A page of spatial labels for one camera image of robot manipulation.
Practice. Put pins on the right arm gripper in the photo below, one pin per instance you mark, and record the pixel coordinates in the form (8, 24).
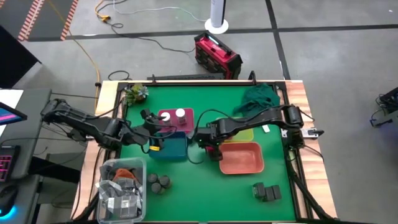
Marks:
(206, 135)

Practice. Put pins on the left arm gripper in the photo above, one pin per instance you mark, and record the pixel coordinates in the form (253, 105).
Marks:
(149, 129)

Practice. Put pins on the grey cylindrical weights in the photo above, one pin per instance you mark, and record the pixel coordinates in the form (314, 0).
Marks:
(164, 181)

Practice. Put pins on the round black-capped spice jar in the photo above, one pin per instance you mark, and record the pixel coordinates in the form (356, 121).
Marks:
(156, 187)
(153, 178)

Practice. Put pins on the dark grey blocks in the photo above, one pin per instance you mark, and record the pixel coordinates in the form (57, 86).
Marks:
(258, 190)

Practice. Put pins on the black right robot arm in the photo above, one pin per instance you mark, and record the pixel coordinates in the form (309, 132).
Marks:
(258, 119)

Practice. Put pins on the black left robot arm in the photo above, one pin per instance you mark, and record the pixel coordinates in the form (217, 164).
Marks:
(87, 124)

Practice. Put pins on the pink plastic bin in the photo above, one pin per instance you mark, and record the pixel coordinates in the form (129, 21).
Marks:
(175, 128)

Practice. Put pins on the yellow tag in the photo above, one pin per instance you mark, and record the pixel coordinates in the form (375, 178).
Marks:
(154, 148)

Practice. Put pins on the orange plastic bin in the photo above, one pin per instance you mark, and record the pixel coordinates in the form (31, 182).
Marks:
(241, 158)

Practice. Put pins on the blue plastic bin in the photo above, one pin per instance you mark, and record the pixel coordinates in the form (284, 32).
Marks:
(174, 147)

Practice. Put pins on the small succulent plant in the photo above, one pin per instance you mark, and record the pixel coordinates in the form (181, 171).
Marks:
(136, 93)

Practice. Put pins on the lime green plastic bin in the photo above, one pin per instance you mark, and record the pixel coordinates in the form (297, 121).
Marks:
(245, 135)

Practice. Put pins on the green table mat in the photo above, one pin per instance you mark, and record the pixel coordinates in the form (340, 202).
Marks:
(202, 193)

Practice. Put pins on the black flat bar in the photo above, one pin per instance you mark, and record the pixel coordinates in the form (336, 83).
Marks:
(186, 76)

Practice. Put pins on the small white tag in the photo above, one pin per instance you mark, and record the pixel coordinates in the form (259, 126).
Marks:
(265, 128)

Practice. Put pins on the orange cloth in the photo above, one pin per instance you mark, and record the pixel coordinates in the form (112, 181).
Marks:
(124, 174)

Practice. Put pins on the square black-capped spice jar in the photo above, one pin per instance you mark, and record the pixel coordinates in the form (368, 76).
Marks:
(269, 193)
(277, 192)

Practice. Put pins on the dark green cloth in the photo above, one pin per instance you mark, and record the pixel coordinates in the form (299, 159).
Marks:
(258, 96)

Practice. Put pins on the clear plastic storage container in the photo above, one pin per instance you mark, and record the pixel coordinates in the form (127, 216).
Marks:
(143, 199)

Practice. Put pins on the red and black toolbox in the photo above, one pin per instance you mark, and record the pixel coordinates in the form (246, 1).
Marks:
(217, 54)

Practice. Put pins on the grey wrapped packets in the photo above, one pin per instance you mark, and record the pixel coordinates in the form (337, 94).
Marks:
(119, 202)

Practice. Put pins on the white power strip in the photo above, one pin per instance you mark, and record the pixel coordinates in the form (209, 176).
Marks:
(311, 132)

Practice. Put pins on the white pole stand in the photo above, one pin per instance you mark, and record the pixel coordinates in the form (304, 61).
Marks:
(216, 12)

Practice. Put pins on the grey desk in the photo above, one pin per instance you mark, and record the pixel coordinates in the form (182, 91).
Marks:
(34, 137)

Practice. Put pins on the computer monitor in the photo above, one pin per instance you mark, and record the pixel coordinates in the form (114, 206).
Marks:
(9, 115)

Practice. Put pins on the white paper sheet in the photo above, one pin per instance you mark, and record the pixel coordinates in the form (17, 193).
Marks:
(11, 95)

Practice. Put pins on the black panel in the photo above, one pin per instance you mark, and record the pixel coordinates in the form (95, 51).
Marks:
(14, 59)

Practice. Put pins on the keyboard with pink backlight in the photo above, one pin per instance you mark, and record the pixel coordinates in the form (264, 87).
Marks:
(6, 163)

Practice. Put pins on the black computer mouse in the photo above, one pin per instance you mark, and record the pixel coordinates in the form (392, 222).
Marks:
(7, 199)

